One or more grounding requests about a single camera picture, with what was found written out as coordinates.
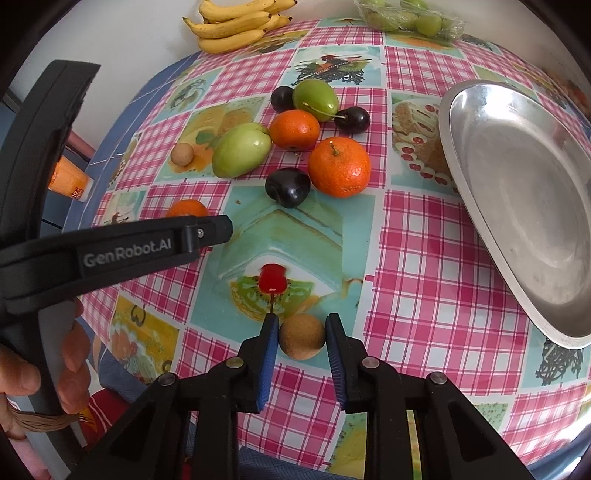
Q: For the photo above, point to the medium orange tangerine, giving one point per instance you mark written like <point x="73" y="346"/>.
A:
<point x="295" y="130"/>

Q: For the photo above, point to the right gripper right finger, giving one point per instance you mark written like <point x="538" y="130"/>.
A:
<point x="365" y="384"/>

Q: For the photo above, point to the small orange tangerine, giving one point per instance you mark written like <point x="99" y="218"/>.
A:
<point x="187" y="207"/>

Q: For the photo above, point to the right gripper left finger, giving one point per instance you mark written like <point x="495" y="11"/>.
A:
<point x="240" y="384"/>

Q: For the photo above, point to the blue cloth under tablecloth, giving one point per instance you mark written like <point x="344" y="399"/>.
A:
<point x="108" y="156"/>

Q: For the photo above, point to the orange plastic cup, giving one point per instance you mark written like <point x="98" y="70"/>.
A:
<point x="70" y="181"/>

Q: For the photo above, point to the person's left hand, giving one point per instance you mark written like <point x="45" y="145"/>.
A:
<point x="44" y="353"/>

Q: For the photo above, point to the plastic tray of green fruits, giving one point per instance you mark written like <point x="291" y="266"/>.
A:
<point x="411" y="17"/>

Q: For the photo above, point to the dark green mango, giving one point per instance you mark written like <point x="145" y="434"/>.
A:
<point x="316" y="97"/>

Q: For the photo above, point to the dark cherry front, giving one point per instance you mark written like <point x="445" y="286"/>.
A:
<point x="288" y="186"/>

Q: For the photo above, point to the pink checkered tablecloth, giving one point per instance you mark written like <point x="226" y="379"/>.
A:
<point x="401" y="262"/>

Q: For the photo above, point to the dark cherry with stem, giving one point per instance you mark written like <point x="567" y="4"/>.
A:
<point x="353" y="120"/>

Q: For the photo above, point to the yellow banana bunch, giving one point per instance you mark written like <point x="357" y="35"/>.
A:
<point x="225" y="29"/>

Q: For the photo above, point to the silver metal bowl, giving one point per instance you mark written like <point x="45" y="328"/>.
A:
<point x="525" y="182"/>

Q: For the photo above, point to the dark cherry back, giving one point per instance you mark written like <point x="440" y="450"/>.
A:
<point x="282" y="99"/>

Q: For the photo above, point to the small brown longan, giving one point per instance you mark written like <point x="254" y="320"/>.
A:
<point x="181" y="154"/>

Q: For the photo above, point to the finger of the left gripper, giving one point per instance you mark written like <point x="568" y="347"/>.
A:
<point x="43" y="272"/>

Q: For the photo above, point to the large orange tangerine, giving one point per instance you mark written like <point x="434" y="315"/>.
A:
<point x="339" y="167"/>

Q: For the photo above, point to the pale green mango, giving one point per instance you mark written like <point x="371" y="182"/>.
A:
<point x="240" y="150"/>

